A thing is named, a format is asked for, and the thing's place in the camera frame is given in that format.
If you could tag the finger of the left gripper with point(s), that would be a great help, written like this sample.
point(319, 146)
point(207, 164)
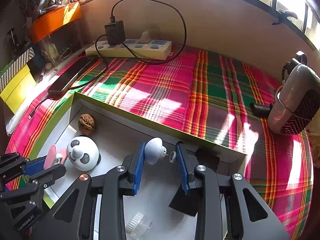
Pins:
point(42, 180)
point(14, 165)

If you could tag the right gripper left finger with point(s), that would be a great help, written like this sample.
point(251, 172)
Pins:
point(73, 215)

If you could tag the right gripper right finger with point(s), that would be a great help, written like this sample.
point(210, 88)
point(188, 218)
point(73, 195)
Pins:
point(225, 206)

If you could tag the pink oval case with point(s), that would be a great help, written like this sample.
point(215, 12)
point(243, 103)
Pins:
point(55, 157)

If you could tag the white panda toy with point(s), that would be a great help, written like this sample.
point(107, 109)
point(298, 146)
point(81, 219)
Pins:
point(83, 153)

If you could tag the black bicycle light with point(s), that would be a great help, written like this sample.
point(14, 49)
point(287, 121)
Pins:
point(153, 214)

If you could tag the green cardboard box tray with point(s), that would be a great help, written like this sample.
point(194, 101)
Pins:
point(99, 199)

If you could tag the yellow box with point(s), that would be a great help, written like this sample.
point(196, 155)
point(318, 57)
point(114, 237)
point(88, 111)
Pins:
point(18, 88)

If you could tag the striped box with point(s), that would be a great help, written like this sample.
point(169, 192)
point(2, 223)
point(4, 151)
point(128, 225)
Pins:
point(14, 67)

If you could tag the black power bank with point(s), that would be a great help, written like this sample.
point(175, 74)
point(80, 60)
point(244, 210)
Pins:
point(64, 82)

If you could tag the black heater plug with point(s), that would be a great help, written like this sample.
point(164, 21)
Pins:
point(261, 111)

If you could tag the small grey space heater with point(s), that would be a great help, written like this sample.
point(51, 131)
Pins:
point(297, 101)

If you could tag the plaid bed cloth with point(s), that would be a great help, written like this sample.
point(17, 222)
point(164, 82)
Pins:
point(208, 95)

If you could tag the orange shelf tray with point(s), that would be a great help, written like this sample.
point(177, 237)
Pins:
point(53, 20)

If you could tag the black charger adapter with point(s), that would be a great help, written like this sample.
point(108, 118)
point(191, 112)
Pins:
point(115, 33)

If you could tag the white power strip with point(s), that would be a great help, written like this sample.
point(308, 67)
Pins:
point(155, 49)

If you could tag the black window handle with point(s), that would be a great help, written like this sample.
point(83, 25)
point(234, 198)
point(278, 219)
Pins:
point(284, 15)

